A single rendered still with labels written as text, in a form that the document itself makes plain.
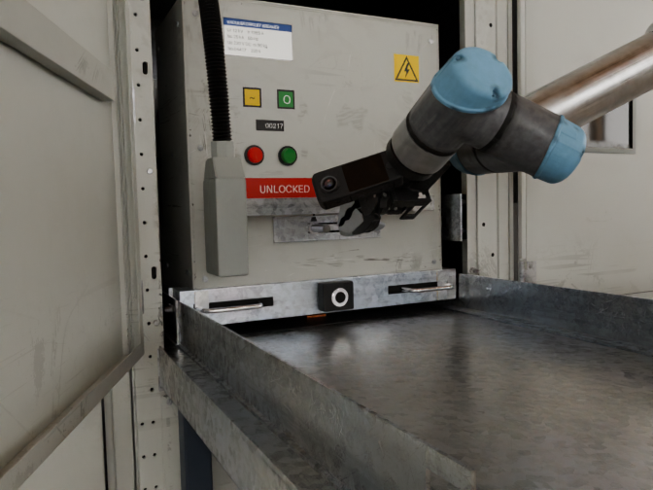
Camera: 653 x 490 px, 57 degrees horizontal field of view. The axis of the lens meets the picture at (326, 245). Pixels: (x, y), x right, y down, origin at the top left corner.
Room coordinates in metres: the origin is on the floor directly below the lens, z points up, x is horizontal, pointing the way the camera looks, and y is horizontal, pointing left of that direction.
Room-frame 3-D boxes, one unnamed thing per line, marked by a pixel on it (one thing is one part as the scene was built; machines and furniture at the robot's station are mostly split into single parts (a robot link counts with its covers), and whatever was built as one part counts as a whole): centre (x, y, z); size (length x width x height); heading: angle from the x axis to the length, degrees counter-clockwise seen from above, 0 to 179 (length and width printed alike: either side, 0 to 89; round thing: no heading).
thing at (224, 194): (0.91, 0.15, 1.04); 0.08 x 0.05 x 0.17; 26
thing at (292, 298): (1.08, 0.00, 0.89); 0.54 x 0.05 x 0.06; 116
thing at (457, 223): (1.30, -0.23, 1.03); 0.30 x 0.08 x 0.09; 26
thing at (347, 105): (1.07, -0.01, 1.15); 0.48 x 0.01 x 0.48; 116
